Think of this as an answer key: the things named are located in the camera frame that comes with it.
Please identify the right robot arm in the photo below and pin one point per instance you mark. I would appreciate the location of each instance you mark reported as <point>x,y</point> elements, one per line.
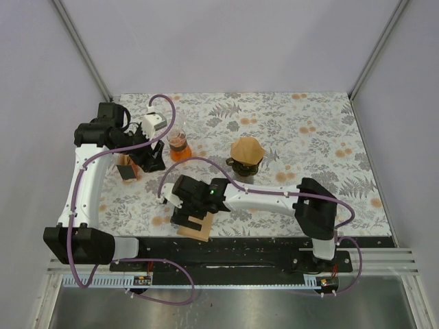
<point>312,206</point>

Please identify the orange liquid glass carafe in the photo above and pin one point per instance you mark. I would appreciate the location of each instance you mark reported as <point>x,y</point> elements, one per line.
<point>179,147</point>

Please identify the coffee filter pack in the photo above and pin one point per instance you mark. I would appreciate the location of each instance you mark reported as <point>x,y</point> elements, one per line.
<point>126,168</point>

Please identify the floral table mat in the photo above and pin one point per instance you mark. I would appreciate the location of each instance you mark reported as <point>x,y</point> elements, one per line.
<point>304,135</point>

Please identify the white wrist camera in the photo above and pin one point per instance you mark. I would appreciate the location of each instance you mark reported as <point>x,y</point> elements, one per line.
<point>152,122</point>
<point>166,195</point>

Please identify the green glass dripper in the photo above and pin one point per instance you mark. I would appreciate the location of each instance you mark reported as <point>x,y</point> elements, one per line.
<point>241,169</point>

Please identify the clear glass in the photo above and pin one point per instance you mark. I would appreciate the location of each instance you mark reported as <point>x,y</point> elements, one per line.
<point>179,125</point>

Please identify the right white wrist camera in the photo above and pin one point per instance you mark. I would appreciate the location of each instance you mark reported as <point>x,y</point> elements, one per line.
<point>166,195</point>

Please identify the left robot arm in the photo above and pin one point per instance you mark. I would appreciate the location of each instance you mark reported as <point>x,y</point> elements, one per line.
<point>76,235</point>

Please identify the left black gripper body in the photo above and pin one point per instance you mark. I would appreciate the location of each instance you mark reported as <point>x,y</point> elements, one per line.
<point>138,138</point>

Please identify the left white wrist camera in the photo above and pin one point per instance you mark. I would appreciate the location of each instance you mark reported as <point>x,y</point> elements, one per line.
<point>152,122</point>

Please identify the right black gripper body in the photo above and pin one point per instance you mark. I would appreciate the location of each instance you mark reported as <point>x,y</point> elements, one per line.
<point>193,209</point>

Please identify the brown paper coffee filter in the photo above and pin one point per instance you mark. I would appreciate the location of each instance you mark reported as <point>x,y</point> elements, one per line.
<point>247,150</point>

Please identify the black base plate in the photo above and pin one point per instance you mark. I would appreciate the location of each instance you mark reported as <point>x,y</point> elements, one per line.
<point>290,254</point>

